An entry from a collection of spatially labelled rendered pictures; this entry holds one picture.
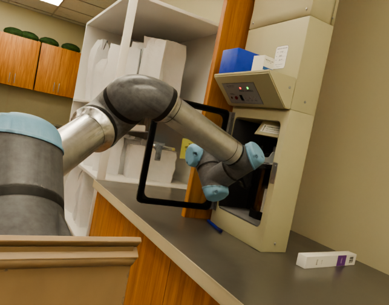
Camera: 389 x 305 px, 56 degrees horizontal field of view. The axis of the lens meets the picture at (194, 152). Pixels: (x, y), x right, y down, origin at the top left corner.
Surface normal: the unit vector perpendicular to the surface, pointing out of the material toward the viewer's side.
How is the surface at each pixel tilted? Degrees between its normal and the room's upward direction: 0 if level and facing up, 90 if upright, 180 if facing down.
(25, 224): 28
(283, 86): 90
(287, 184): 90
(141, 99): 97
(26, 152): 46
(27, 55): 90
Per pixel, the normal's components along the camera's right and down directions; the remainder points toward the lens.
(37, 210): 0.54, -0.76
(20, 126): 0.36, -0.62
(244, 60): 0.48, 0.14
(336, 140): -0.86, -0.14
